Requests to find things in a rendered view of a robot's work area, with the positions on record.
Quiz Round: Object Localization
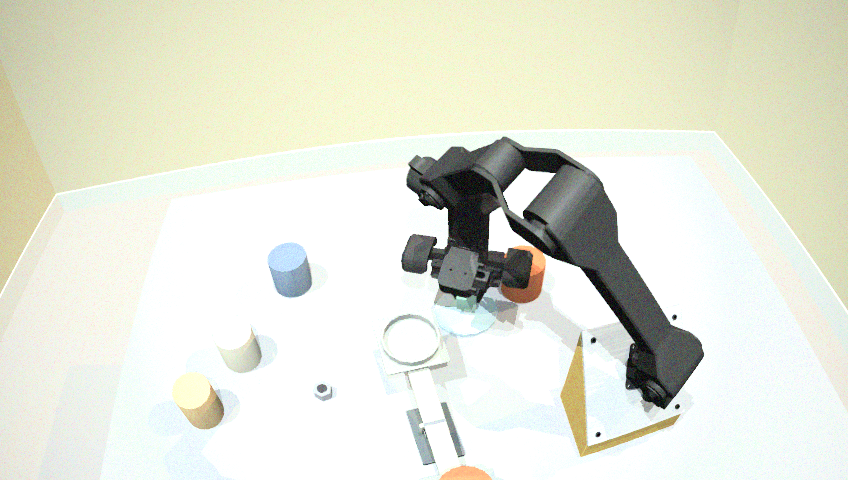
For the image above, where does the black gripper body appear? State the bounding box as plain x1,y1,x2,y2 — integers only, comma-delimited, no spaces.
401,225,533,289

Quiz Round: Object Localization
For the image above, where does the blue-grey cylinder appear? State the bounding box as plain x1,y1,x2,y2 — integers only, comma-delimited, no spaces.
267,242,313,298

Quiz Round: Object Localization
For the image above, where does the grey hex nut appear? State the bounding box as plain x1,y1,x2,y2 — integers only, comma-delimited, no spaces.
313,381,333,402

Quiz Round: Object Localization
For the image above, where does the orange cylinder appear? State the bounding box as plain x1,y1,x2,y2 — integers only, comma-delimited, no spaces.
439,466,492,480

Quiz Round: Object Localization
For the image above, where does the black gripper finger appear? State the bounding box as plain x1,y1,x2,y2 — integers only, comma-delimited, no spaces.
476,274,502,303
430,271,457,300

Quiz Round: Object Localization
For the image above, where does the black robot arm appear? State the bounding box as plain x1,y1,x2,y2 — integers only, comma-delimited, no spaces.
406,136,704,410

